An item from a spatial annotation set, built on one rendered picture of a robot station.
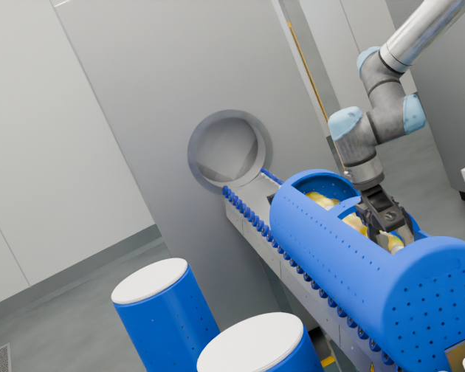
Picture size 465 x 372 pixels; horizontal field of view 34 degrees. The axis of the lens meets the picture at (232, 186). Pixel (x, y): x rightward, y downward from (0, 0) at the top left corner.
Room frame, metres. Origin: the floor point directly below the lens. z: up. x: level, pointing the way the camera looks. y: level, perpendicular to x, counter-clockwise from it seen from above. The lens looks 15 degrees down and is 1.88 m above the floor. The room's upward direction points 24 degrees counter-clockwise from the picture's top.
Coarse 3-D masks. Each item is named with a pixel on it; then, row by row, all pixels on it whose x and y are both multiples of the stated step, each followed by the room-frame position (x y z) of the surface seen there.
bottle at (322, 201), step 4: (312, 192) 2.21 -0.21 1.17; (316, 192) 2.21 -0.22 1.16; (308, 196) 2.19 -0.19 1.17; (312, 196) 2.16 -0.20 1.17; (316, 196) 2.15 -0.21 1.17; (320, 196) 2.14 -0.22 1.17; (324, 196) 2.14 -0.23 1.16; (316, 200) 2.12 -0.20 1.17; (320, 200) 2.10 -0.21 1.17; (324, 200) 2.09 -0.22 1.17; (328, 200) 2.09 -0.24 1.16; (320, 204) 2.08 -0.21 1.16; (324, 204) 2.07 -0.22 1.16; (328, 204) 2.07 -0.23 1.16; (332, 204) 2.08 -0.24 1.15
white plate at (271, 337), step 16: (256, 320) 1.82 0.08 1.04; (272, 320) 1.78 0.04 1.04; (288, 320) 1.75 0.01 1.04; (224, 336) 1.81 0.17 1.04; (240, 336) 1.77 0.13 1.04; (256, 336) 1.74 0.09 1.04; (272, 336) 1.70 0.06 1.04; (288, 336) 1.67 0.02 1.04; (208, 352) 1.76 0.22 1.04; (224, 352) 1.73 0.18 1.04; (240, 352) 1.69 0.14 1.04; (256, 352) 1.66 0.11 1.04; (272, 352) 1.63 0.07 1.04; (288, 352) 1.60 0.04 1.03; (208, 368) 1.68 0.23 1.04; (224, 368) 1.65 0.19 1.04; (240, 368) 1.62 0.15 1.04; (256, 368) 1.58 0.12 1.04
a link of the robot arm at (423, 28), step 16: (432, 0) 1.52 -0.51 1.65; (448, 0) 1.49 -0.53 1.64; (464, 0) 1.48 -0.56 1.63; (416, 16) 1.55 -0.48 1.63; (432, 16) 1.52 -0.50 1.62; (448, 16) 1.51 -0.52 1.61; (400, 32) 1.58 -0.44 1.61; (416, 32) 1.55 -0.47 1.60; (432, 32) 1.53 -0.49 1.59; (368, 48) 1.67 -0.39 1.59; (384, 48) 1.61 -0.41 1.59; (400, 48) 1.57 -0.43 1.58; (416, 48) 1.56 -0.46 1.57; (368, 64) 1.64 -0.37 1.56; (384, 64) 1.60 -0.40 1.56; (400, 64) 1.59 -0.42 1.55; (368, 80) 1.62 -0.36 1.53; (384, 80) 1.60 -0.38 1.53; (368, 96) 1.62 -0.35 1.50
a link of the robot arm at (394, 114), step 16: (384, 96) 1.57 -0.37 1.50; (400, 96) 1.56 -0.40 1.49; (416, 96) 1.55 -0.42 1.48; (368, 112) 1.57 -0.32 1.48; (384, 112) 1.54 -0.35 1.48; (400, 112) 1.53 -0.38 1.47; (416, 112) 1.52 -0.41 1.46; (384, 128) 1.53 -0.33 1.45; (400, 128) 1.53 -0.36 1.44; (416, 128) 1.53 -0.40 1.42
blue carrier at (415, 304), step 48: (288, 192) 2.14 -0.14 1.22; (336, 192) 2.24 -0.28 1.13; (288, 240) 2.01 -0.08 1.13; (336, 240) 1.68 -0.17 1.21; (432, 240) 1.42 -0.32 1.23; (336, 288) 1.62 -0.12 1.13; (384, 288) 1.38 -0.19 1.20; (432, 288) 1.37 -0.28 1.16; (384, 336) 1.36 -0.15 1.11; (432, 336) 1.36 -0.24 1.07
